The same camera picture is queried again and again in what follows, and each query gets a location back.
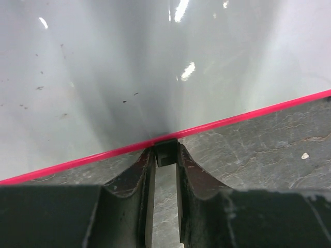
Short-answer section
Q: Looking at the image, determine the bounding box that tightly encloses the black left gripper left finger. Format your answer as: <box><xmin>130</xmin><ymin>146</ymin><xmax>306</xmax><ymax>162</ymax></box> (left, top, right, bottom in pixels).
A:
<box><xmin>1</xmin><ymin>148</ymin><xmax>155</xmax><ymax>247</ymax></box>

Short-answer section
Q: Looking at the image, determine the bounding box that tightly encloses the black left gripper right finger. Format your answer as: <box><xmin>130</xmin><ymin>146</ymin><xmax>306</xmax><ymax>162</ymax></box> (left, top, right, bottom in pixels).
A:
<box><xmin>176</xmin><ymin>145</ymin><xmax>330</xmax><ymax>247</ymax></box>

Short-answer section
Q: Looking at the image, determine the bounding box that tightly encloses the pink framed whiteboard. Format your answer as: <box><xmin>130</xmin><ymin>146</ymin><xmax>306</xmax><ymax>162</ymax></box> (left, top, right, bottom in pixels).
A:
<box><xmin>1</xmin><ymin>1</ymin><xmax>330</xmax><ymax>184</ymax></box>

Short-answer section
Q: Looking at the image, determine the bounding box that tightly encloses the black whiteboard foot clip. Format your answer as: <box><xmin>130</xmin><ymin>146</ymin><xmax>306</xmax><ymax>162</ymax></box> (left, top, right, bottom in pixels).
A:
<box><xmin>153</xmin><ymin>138</ymin><xmax>179</xmax><ymax>167</ymax></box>

